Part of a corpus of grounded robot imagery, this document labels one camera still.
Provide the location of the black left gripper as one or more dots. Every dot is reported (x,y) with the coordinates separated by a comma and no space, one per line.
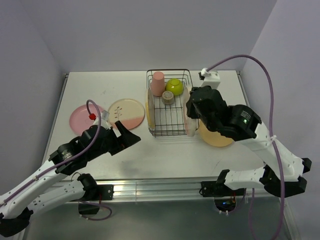
(126,139)

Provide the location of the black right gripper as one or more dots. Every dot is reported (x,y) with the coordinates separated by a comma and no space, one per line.
(191,112)

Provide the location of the lime green bowl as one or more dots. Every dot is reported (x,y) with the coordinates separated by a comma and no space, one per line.
(175,86)

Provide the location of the small speckled ceramic cup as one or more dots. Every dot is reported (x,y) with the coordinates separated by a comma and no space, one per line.
(168,98)

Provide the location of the cream and yellow plate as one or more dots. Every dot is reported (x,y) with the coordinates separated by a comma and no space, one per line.
(150,109)

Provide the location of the orange round plate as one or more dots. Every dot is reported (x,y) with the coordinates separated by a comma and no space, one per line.
(214,139)

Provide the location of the salmon pink cup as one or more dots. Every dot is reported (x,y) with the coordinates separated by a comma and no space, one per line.
(157,85)

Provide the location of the solid pink plate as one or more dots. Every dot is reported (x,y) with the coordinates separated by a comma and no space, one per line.
(80,121)

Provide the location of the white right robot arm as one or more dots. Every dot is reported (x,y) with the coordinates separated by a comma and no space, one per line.
(282,172)

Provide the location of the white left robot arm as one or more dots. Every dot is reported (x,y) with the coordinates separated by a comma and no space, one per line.
(30,198)

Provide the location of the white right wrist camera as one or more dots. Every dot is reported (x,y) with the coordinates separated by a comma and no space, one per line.
(209,78)

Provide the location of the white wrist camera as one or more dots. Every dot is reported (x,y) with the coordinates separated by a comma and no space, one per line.
(104,117)
(209,78)

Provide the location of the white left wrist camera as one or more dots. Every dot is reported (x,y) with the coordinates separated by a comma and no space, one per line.
(104,117)

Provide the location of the black wire dish rack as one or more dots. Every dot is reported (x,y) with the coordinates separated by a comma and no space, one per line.
(168,118)

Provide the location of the aluminium table edge rail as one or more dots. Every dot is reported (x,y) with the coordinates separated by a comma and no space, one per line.
(156,190)

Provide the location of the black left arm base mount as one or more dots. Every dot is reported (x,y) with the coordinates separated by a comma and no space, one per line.
(97,192)

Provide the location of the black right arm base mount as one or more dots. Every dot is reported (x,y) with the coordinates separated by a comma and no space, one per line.
(226,200)

